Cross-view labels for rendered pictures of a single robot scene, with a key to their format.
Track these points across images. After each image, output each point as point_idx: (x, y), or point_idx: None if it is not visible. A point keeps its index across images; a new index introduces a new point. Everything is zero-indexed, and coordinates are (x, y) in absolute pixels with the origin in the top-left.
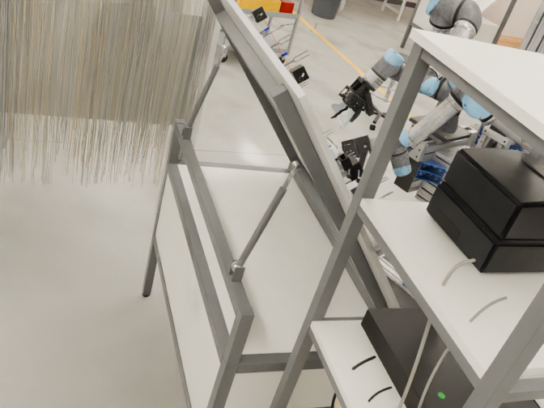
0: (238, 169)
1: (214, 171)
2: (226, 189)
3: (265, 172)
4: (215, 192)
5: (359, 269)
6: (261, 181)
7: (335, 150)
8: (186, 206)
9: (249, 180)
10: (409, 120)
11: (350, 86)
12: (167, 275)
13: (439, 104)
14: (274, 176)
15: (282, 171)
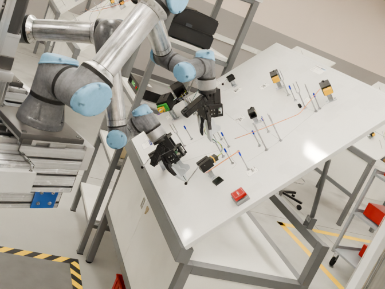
0: (241, 268)
1: (262, 268)
2: (245, 248)
3: (212, 261)
4: (252, 246)
5: None
6: (215, 252)
7: (181, 168)
8: (267, 238)
9: (227, 254)
10: (82, 143)
11: (220, 100)
12: None
13: (120, 71)
14: (201, 256)
15: (193, 261)
